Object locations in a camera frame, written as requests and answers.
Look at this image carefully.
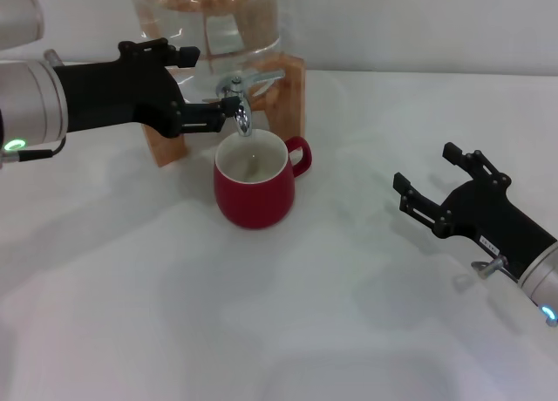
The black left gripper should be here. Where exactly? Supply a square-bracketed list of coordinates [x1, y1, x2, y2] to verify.
[51, 37, 240, 139]

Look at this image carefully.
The chrome faucet with lever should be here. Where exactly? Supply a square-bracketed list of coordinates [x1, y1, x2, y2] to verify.
[216, 68, 287, 139]

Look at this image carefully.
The wooden dispenser stand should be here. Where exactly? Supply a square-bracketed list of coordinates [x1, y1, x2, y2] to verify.
[141, 51, 307, 169]

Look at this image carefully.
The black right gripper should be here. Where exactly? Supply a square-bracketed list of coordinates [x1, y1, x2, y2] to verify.
[391, 141, 558, 284]

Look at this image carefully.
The red ceramic cup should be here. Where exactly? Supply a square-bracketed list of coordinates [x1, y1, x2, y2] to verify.
[213, 129, 313, 230]

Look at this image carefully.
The glass water dispenser jar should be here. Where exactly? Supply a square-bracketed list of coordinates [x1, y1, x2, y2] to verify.
[127, 0, 282, 101]

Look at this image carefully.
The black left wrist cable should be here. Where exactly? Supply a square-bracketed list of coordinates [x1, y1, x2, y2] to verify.
[0, 137, 66, 162]

